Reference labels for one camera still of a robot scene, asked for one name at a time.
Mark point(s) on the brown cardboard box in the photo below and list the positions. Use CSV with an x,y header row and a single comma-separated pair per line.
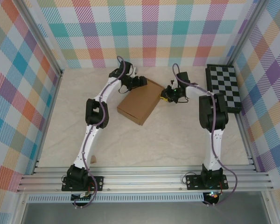
x,y
142,100

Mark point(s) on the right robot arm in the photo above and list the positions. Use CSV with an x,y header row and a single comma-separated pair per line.
x,y
212,109

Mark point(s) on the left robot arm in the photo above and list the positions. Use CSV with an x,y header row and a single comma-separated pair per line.
x,y
95,114

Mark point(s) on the black grey checkerboard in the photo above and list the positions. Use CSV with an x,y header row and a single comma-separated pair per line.
x,y
226,81

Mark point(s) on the small wooden cube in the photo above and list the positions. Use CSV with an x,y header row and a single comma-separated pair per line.
x,y
94,159

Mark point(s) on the round black controller board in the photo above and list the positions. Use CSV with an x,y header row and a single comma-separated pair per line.
x,y
212,197

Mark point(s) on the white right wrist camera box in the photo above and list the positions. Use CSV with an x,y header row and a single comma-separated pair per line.
x,y
175,82

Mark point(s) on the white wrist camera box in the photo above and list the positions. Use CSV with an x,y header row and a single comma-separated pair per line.
x,y
132,71
175,82

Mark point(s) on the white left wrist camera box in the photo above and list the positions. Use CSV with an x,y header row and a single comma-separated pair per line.
x,y
132,71

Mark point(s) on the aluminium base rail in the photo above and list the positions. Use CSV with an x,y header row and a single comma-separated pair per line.
x,y
142,179

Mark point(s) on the aluminium corner post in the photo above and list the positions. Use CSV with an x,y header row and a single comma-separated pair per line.
x,y
40,37
242,37

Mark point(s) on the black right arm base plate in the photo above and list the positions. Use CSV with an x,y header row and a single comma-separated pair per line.
x,y
192,182

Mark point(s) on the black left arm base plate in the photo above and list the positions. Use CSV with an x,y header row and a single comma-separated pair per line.
x,y
99,183

